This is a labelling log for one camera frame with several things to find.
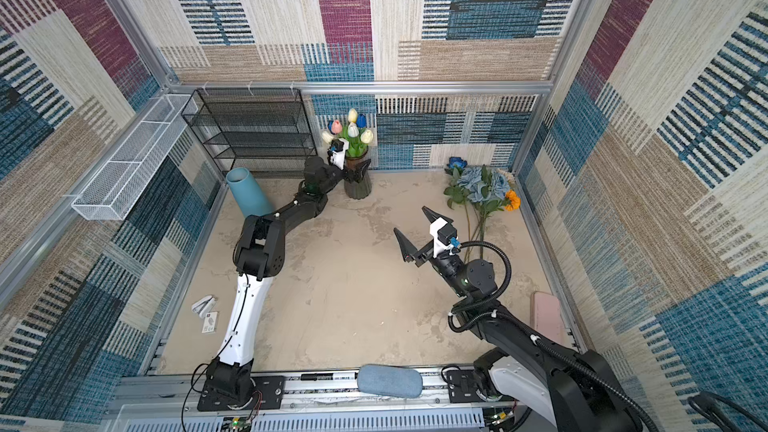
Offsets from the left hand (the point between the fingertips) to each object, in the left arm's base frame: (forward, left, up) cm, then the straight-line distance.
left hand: (361, 148), depth 101 cm
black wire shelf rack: (+11, +36, -1) cm, 37 cm away
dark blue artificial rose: (+9, -36, -15) cm, 40 cm away
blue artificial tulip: (+1, -1, +9) cm, 9 cm away
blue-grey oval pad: (-65, -8, -16) cm, 68 cm away
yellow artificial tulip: (+3, +2, +11) cm, 12 cm away
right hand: (-36, -13, +9) cm, 40 cm away
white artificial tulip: (-2, +10, +7) cm, 12 cm away
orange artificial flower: (-10, -52, -14) cm, 55 cm away
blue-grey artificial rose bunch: (-11, -40, -10) cm, 43 cm away
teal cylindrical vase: (-15, +34, -4) cm, 38 cm away
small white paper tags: (-46, +43, -18) cm, 66 cm away
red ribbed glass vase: (-6, 0, -14) cm, 15 cm away
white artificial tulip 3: (-7, -2, +10) cm, 12 cm away
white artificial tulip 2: (-3, +2, +4) cm, 5 cm away
